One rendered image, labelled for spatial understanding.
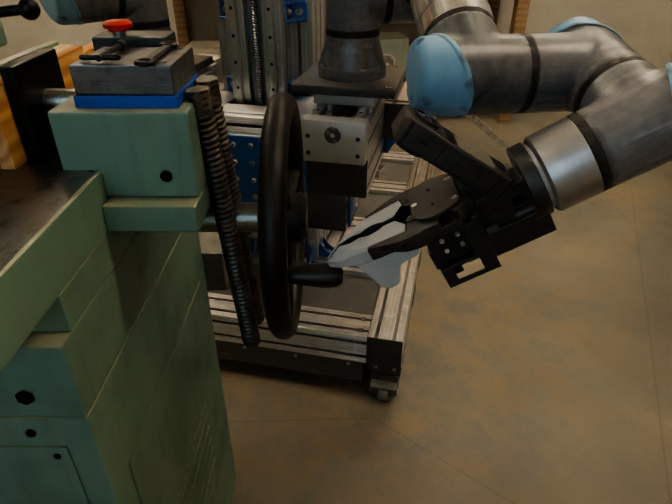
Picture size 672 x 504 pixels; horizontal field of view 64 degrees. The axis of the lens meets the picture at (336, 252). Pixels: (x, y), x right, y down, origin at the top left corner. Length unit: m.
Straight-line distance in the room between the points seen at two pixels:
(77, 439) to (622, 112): 0.58
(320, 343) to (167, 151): 0.93
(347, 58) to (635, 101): 0.77
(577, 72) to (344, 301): 1.06
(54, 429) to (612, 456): 1.27
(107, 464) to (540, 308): 1.55
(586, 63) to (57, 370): 0.56
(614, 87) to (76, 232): 0.49
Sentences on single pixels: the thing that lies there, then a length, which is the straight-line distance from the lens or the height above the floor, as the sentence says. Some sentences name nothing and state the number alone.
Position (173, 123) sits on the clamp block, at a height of 0.95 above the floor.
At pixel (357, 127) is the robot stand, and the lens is 1.09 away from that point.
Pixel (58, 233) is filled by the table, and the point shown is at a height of 0.89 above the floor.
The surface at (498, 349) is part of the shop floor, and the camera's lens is 1.73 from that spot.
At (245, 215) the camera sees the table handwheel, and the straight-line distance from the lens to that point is 0.64.
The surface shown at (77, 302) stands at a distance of 0.55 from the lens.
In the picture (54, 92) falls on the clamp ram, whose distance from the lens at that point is 0.65.
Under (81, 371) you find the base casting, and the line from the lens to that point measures 0.56.
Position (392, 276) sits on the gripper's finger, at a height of 0.82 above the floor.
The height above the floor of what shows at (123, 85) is 0.98.
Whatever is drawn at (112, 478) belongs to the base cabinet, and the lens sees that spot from 0.66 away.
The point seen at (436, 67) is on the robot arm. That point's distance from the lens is 0.52.
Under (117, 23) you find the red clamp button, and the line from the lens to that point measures 0.64.
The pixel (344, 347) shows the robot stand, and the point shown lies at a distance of 1.39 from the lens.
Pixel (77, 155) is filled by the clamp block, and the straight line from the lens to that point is 0.60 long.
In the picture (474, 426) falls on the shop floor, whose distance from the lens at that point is 1.50.
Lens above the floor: 1.12
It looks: 32 degrees down
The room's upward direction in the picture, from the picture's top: straight up
